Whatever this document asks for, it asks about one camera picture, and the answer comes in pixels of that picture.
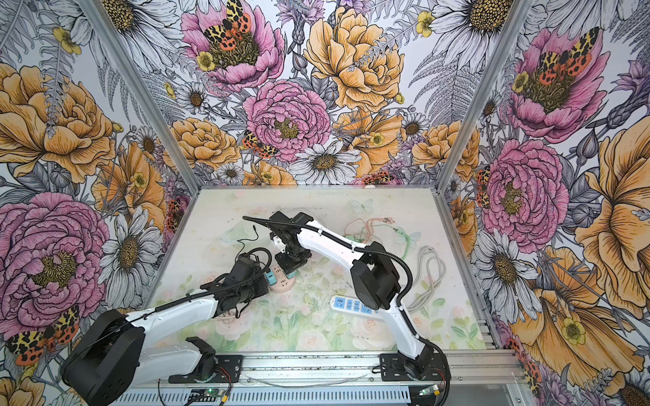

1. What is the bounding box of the green charging cable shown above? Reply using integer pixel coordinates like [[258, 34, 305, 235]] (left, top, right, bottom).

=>
[[354, 225, 415, 260]]

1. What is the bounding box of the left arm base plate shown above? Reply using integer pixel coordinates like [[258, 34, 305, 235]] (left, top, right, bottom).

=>
[[168, 355, 244, 384]]

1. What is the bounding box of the round pink power strip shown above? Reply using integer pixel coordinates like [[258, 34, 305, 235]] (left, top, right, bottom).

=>
[[266, 265, 296, 294]]

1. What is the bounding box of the orange pink charging cable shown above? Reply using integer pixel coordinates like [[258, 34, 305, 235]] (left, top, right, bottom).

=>
[[343, 217, 396, 245]]

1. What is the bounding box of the white power strip cord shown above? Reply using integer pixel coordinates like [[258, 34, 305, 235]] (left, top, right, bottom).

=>
[[405, 245, 448, 313]]

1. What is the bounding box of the small green circuit board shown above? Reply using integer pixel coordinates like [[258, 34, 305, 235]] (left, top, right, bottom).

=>
[[188, 388, 231, 404]]

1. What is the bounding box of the black charging cable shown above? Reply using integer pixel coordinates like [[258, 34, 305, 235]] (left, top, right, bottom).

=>
[[234, 225, 261, 255]]

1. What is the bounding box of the pink power strip cord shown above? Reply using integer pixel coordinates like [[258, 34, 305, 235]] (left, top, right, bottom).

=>
[[212, 303, 250, 326]]

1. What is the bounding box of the white blue rectangular power strip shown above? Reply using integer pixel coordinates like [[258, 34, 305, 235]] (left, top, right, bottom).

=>
[[329, 295, 381, 319]]

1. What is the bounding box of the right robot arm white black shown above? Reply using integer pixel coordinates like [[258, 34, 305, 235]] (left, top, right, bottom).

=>
[[257, 211, 451, 382]]

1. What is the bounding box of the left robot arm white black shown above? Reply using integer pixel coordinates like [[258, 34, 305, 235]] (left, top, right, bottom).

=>
[[60, 254, 270, 405]]

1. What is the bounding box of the aluminium front rail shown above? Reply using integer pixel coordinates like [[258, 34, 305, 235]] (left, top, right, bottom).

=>
[[90, 348, 524, 389]]

